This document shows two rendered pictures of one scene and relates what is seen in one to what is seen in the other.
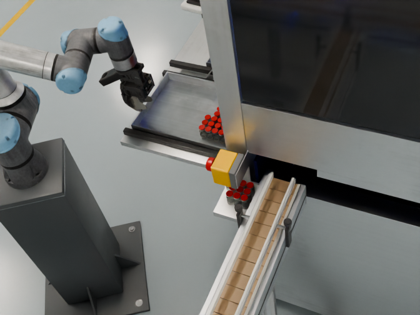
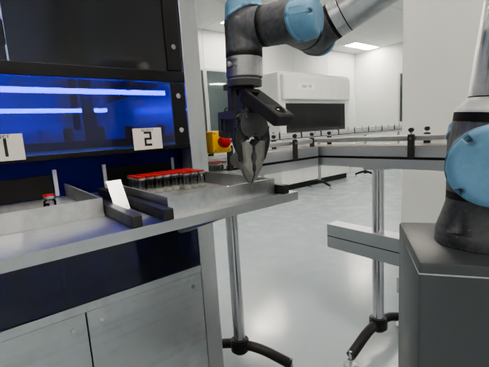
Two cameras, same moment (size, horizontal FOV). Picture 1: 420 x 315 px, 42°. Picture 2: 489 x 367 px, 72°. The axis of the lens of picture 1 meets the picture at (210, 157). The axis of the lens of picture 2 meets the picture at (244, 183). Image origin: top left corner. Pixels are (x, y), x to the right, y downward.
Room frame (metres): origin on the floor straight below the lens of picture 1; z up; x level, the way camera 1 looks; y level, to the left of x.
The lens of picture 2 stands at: (1.98, 0.40, 1.02)
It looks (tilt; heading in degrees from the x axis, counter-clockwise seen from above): 9 degrees down; 198
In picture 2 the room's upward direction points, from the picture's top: 4 degrees counter-clockwise
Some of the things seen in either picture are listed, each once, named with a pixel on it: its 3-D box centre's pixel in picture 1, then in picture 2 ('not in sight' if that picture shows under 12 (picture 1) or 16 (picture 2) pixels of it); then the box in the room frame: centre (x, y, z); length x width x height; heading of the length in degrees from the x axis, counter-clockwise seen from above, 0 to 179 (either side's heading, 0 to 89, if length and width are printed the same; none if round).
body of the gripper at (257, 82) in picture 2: (133, 78); (242, 111); (1.29, 0.18, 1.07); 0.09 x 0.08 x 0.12; 56
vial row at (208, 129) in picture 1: (219, 115); (170, 181); (1.21, -0.06, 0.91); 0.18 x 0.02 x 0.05; 146
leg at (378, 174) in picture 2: not in sight; (378, 251); (0.44, 0.50, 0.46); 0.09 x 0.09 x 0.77; 56
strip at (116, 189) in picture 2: (197, 70); (126, 197); (1.44, -0.02, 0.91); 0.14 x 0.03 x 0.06; 57
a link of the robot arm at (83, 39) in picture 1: (81, 45); (293, 23); (1.30, 0.29, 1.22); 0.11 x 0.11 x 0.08; 77
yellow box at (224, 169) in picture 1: (228, 169); (216, 141); (0.92, -0.04, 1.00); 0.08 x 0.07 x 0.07; 56
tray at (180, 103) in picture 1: (195, 111); (187, 187); (1.26, 0.01, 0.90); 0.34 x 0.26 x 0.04; 56
